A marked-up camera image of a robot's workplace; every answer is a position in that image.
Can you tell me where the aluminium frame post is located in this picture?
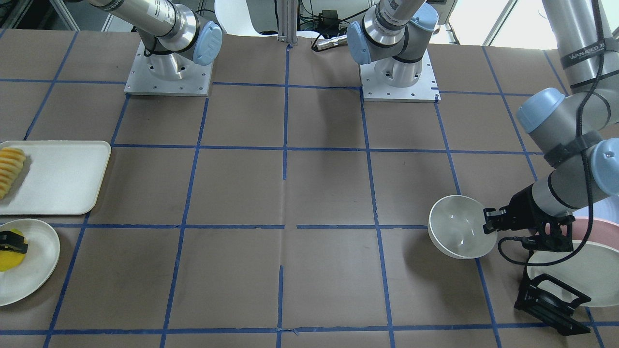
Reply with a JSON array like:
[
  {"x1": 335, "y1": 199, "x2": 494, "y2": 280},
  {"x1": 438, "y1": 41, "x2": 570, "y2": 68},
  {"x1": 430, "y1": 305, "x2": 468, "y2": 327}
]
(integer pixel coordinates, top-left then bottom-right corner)
[{"x1": 276, "y1": 0, "x2": 298, "y2": 47}]

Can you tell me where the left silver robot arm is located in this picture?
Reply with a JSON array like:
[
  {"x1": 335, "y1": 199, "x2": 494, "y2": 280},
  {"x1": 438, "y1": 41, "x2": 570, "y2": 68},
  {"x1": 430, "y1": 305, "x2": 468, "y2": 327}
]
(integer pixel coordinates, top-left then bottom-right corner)
[{"x1": 346, "y1": 0, "x2": 618, "y2": 255}]

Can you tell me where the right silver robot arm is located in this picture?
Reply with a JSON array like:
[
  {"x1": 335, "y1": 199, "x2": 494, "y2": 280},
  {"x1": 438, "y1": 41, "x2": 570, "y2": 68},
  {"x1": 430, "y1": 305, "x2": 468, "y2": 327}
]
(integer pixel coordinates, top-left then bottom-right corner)
[{"x1": 1, "y1": 0, "x2": 222, "y2": 230}]

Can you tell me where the pink plate in rack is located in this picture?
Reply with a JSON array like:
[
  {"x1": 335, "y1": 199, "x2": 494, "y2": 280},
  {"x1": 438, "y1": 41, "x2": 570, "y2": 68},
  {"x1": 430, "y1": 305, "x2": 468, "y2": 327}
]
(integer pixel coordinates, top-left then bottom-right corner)
[{"x1": 572, "y1": 217, "x2": 619, "y2": 249}]

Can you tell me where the cream ceramic bowl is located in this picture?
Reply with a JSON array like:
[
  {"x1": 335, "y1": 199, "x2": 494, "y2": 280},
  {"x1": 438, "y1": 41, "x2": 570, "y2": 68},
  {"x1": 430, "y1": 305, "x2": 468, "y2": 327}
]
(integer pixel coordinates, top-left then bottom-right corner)
[{"x1": 427, "y1": 195, "x2": 498, "y2": 260}]

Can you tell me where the cream plate in rack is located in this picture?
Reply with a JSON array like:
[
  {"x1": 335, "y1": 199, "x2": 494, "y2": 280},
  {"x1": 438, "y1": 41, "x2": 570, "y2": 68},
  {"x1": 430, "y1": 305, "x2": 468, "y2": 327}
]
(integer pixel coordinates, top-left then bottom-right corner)
[{"x1": 527, "y1": 242, "x2": 619, "y2": 307}]

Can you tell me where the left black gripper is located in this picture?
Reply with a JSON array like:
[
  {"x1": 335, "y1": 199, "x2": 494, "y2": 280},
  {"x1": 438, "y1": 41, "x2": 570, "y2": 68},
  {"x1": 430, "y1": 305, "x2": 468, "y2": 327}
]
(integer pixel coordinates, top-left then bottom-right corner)
[{"x1": 484, "y1": 183, "x2": 575, "y2": 252}]

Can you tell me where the cream rectangular tray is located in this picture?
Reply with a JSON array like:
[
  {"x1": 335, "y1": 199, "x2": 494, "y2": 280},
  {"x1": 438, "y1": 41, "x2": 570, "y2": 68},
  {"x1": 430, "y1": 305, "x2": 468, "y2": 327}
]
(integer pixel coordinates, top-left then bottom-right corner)
[{"x1": 0, "y1": 140, "x2": 111, "y2": 216}]

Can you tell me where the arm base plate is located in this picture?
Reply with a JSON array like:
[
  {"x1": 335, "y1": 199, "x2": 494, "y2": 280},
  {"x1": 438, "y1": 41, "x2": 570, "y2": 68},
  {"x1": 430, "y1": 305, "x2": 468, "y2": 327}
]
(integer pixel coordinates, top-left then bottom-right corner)
[
  {"x1": 359, "y1": 51, "x2": 442, "y2": 103},
  {"x1": 124, "y1": 43, "x2": 214, "y2": 97}
]

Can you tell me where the cream round plate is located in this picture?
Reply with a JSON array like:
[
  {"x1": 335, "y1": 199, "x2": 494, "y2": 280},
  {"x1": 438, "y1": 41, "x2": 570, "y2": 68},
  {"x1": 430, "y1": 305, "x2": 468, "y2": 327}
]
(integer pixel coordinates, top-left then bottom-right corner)
[{"x1": 0, "y1": 218, "x2": 60, "y2": 306}]

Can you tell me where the yellow lemon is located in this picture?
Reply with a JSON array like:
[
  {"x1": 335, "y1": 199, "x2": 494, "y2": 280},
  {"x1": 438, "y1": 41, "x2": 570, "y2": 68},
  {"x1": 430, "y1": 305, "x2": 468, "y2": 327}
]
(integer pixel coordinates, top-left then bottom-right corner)
[{"x1": 0, "y1": 229, "x2": 26, "y2": 272}]

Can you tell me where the black dish rack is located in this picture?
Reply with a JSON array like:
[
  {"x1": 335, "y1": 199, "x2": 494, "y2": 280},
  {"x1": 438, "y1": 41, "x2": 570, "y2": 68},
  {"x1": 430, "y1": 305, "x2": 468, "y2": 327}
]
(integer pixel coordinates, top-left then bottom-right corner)
[{"x1": 514, "y1": 269, "x2": 591, "y2": 336}]

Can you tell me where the sliced yellow bread loaf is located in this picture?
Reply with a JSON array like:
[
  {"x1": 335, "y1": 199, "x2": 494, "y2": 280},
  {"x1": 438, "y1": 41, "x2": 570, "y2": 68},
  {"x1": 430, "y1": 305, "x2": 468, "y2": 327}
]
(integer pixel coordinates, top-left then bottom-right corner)
[{"x1": 0, "y1": 147, "x2": 27, "y2": 200}]

